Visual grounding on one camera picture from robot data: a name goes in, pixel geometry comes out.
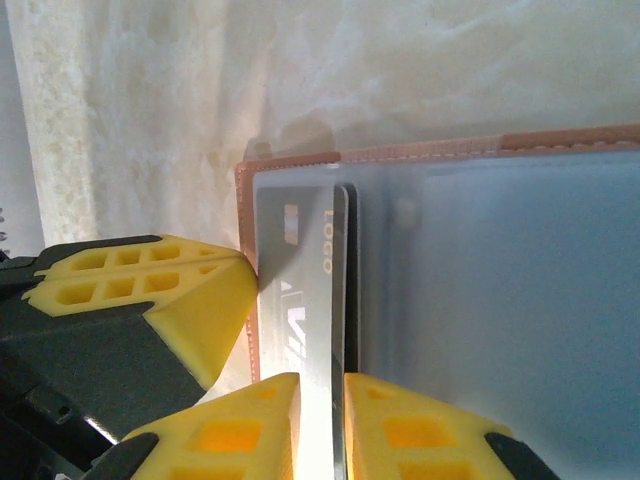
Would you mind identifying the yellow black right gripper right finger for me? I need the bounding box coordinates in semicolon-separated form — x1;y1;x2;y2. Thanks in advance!
343;372;551;480

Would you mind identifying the brown leather card holder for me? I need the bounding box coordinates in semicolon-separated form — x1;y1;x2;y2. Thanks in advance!
233;123;640;480

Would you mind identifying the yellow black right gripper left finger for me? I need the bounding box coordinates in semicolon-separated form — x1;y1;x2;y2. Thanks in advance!
119;372;302;480

